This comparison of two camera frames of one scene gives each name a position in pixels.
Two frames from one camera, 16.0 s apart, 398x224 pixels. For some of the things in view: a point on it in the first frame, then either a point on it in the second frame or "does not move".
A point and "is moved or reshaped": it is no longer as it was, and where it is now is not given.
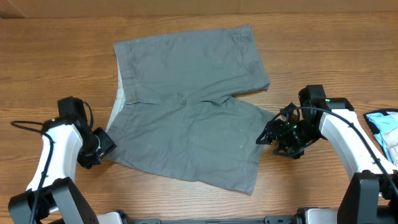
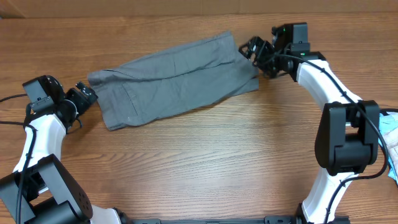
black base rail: (267, 219) does not move
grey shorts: (176, 114) is moved or reshaped
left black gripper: (108, 144) -> (83, 102)
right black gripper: (275, 131) -> (263, 50)
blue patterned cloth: (385, 122) does not move
